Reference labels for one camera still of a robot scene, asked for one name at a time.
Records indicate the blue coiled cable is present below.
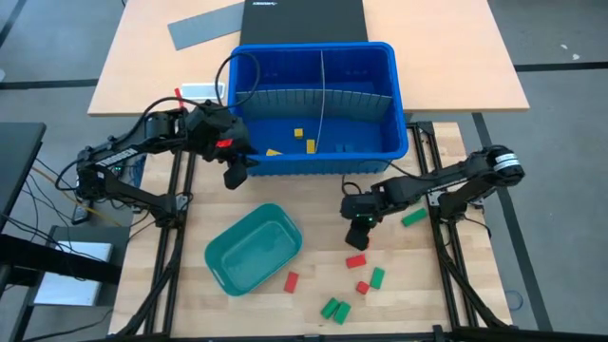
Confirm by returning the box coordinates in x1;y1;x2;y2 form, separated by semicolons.
130;159;146;186

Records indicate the flat grey sheet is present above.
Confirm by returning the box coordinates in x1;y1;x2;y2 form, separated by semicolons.
166;2;246;51

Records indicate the black camera cable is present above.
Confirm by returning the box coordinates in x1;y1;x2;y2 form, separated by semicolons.
341;163;431;197
215;50;261;110

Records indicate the white-edged grey phone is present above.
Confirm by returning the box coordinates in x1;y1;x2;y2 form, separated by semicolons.
180;82;226;102

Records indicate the white flat box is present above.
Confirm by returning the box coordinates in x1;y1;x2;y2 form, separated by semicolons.
32;240;115;308

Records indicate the black power adapter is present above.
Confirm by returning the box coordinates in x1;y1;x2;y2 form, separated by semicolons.
70;201;95;226

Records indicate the black floor cable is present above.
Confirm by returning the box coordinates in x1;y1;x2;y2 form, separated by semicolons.
32;157;81;203

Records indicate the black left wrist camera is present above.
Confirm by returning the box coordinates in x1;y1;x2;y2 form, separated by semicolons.
222;161;251;191

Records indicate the black closed laptop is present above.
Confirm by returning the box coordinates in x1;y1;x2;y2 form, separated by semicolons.
239;0;370;47

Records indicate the orange floor cable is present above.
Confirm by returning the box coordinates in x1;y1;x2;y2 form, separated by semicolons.
30;164;124;228

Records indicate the black cable hose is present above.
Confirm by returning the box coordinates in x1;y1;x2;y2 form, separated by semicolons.
111;227;184;341
446;263;512;333

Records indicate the black side desk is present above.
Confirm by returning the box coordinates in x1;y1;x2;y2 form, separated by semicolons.
0;122;48;219

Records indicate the black right camera cable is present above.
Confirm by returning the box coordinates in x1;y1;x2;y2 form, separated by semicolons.
341;163;431;197

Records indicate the teal plastic basket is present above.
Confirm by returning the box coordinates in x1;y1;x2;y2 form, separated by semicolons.
203;202;304;298

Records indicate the blue ring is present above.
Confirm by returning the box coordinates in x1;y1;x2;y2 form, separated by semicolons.
503;289;524;313

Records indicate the short grey slotted divider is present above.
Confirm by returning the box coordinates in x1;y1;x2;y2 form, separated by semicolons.
314;49;328;154

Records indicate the large blue plastic bin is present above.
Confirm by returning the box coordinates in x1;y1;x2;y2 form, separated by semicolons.
226;41;410;178

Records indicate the long green block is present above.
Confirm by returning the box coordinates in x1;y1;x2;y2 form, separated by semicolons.
401;207;429;228

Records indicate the black left camera cable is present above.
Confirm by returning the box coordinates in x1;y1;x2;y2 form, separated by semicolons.
215;50;261;110

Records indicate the black horizontal bar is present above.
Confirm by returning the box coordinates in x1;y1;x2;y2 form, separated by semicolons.
0;232;123;286

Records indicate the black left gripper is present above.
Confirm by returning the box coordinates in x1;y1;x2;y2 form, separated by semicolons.
183;102;261;168

